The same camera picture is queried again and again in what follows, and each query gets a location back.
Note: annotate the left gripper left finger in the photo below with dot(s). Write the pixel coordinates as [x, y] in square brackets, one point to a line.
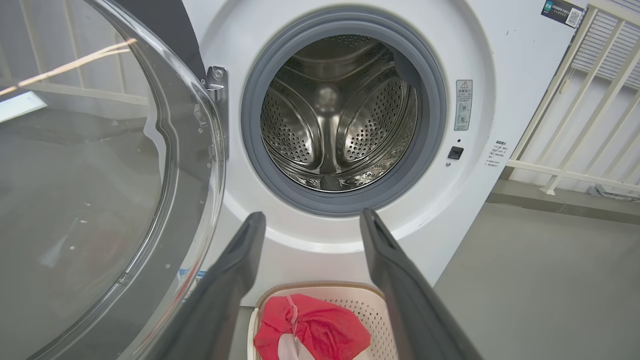
[220, 300]

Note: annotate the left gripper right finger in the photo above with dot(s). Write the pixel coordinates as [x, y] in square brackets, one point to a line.
[410, 310]

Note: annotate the red garment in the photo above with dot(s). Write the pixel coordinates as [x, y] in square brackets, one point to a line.
[320, 325]

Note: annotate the black glass washing machine door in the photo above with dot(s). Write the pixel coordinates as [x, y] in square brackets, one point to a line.
[100, 175]

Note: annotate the cream basket with brown rim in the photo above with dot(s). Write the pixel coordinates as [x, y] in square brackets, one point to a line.
[370, 315]

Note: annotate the black door latch socket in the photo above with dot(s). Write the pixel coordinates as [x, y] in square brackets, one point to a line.
[455, 152]

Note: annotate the grey rubber door seal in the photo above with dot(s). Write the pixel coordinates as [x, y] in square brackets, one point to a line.
[435, 115]

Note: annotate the metal door hinge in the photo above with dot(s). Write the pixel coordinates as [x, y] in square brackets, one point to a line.
[218, 90]

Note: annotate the steel washing drum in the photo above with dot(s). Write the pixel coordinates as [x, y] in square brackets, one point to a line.
[330, 115]

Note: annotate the white washing machine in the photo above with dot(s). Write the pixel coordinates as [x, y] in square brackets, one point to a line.
[475, 50]

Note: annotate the blue energy label sticker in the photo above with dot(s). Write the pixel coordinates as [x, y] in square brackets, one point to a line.
[197, 277]

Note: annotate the small printed text label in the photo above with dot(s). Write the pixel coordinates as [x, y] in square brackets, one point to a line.
[496, 153]

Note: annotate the white railing fence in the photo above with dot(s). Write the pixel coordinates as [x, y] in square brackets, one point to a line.
[565, 172]

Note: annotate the grey warning label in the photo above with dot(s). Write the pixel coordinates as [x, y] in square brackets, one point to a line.
[463, 105]

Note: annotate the black QR code sticker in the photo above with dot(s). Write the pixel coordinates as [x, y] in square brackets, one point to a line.
[562, 12]

